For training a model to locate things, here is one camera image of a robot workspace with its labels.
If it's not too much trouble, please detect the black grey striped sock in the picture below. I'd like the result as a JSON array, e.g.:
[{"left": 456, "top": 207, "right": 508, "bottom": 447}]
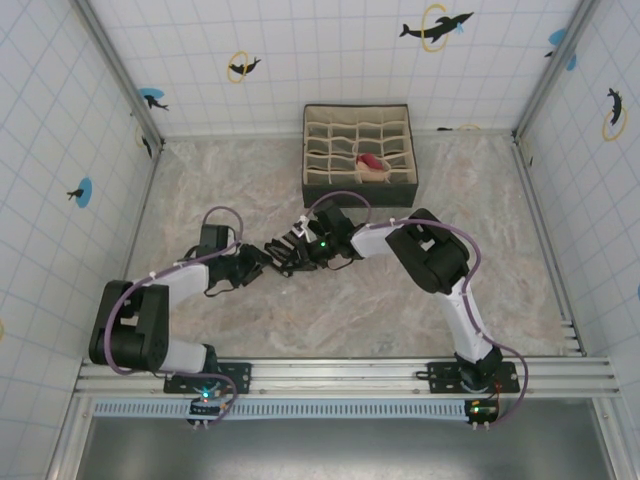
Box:
[{"left": 263, "top": 229, "right": 304, "bottom": 277}]

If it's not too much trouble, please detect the fabric sock organizer box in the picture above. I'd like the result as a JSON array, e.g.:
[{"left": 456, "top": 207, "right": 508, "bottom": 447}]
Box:
[{"left": 301, "top": 103, "right": 419, "bottom": 209}]

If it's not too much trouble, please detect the beige sock red toe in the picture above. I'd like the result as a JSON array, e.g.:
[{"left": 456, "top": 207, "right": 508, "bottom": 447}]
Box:
[{"left": 353, "top": 153, "right": 391, "bottom": 184}]

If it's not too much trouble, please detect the controller board green light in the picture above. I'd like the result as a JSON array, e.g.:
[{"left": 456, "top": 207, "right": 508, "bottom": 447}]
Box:
[
  {"left": 464, "top": 397, "right": 501, "bottom": 426},
  {"left": 187, "top": 389, "right": 236, "bottom": 426}
]

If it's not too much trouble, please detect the blue circle fish sticker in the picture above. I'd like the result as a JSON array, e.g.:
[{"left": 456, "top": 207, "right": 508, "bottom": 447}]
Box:
[{"left": 66, "top": 177, "right": 94, "bottom": 208}]

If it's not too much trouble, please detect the blue oval shark sticker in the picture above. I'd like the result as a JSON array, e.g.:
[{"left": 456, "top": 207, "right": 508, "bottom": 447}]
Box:
[{"left": 138, "top": 87, "right": 170, "bottom": 112}]

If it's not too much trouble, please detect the grey metal sheet panel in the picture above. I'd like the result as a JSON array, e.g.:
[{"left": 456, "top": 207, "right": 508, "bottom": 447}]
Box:
[{"left": 79, "top": 417, "right": 614, "bottom": 480}]

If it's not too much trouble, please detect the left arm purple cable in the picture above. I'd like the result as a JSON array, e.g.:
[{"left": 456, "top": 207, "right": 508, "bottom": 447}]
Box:
[{"left": 102, "top": 205, "right": 246, "bottom": 426}]

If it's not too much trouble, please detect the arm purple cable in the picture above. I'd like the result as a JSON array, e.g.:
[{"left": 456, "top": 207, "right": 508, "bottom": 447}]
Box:
[
  {"left": 102, "top": 205, "right": 246, "bottom": 426},
  {"left": 304, "top": 191, "right": 530, "bottom": 429}
]

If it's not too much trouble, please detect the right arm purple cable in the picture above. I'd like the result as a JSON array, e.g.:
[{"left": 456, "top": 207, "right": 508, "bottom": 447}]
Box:
[{"left": 304, "top": 191, "right": 530, "bottom": 429}]

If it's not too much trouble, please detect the aluminium table edge rail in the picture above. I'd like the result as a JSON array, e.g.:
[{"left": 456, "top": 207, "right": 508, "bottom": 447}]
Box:
[
  {"left": 512, "top": 134, "right": 586, "bottom": 357},
  {"left": 102, "top": 144, "right": 166, "bottom": 359}
]

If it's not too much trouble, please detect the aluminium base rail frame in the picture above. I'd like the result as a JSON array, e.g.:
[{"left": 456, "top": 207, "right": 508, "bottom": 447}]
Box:
[{"left": 74, "top": 357, "right": 621, "bottom": 399}]

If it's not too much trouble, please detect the aluminium rear table rail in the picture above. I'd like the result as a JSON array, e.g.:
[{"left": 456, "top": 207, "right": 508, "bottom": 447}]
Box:
[{"left": 160, "top": 130, "right": 517, "bottom": 141}]

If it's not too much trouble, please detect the yellow ring fish sticker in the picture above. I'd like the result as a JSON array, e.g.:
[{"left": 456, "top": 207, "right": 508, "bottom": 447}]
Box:
[{"left": 134, "top": 123, "right": 154, "bottom": 159}]

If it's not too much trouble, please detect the slotted white cable duct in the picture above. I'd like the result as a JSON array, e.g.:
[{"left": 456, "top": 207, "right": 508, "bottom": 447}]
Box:
[{"left": 92, "top": 398, "right": 474, "bottom": 419}]

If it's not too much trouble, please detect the small dolphin yellow ring sticker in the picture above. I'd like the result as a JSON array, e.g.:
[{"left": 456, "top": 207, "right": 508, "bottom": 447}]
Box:
[{"left": 227, "top": 49, "right": 262, "bottom": 84}]

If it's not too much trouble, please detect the aluminium corner post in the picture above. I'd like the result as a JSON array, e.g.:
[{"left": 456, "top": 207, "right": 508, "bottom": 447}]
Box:
[
  {"left": 74, "top": 0, "right": 166, "bottom": 146},
  {"left": 512, "top": 0, "right": 601, "bottom": 141}
]

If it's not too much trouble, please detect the blue blob wall sticker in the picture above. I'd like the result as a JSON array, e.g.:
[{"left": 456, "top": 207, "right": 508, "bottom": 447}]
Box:
[{"left": 544, "top": 28, "right": 578, "bottom": 71}]

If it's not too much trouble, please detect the leaping dolphin yellow ring sticker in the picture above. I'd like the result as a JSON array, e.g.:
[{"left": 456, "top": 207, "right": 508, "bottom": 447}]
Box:
[{"left": 601, "top": 87, "right": 629, "bottom": 142}]

